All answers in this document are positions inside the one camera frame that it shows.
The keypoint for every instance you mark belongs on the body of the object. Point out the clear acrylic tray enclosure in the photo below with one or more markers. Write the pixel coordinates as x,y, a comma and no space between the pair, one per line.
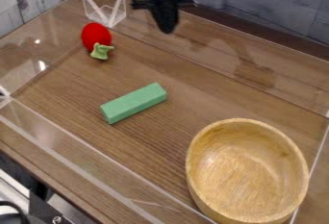
121,171

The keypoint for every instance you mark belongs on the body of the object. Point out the black metal bracket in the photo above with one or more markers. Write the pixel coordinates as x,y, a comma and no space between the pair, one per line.
42,213

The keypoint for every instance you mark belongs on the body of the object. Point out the green rectangular block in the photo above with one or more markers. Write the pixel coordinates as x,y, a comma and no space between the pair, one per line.
133,102

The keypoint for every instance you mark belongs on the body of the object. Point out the wooden bowl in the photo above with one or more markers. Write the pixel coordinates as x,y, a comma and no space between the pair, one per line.
247,172

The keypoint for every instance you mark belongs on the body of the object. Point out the red plush strawberry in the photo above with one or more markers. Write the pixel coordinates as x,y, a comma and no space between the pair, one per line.
97,40

